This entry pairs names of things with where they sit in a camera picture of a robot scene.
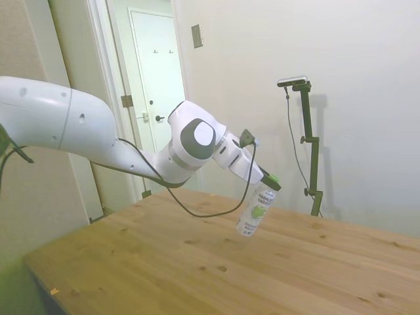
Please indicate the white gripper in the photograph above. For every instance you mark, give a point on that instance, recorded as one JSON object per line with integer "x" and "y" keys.
{"x": 244, "y": 165}

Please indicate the plastic bottle with green cap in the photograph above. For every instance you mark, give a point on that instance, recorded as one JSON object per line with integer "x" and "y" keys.
{"x": 256, "y": 210}

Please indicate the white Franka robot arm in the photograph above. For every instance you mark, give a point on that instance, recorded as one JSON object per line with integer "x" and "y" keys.
{"x": 49, "y": 118}

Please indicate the pale green door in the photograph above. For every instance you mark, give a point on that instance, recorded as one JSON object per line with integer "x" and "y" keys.
{"x": 157, "y": 82}

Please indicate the small orange scrap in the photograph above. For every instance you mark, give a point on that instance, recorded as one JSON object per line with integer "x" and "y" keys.
{"x": 54, "y": 291}

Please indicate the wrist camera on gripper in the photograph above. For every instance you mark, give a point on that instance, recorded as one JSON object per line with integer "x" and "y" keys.
{"x": 246, "y": 138}

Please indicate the black clamped camera stand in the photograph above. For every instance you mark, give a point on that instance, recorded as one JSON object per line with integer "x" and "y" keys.
{"x": 314, "y": 167}

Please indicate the grey exterior camera bar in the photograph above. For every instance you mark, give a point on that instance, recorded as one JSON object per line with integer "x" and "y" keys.
{"x": 292, "y": 81}

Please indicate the grey wall switch plate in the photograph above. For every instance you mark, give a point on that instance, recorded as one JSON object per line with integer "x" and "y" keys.
{"x": 197, "y": 36}

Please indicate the dark door frame hinge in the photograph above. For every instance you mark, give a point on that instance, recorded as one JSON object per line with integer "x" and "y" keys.
{"x": 126, "y": 101}

